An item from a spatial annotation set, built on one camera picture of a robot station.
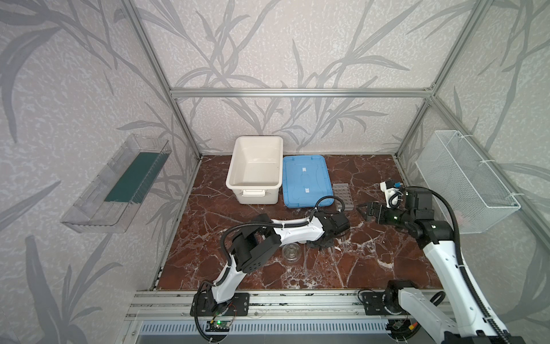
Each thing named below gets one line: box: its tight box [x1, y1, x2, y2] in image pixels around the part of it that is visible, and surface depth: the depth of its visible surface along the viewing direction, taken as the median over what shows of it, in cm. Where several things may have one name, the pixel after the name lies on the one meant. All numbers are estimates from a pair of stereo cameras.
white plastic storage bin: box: [225, 136, 284, 205], surface depth 104 cm
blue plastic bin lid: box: [282, 154, 334, 209], surface depth 111 cm
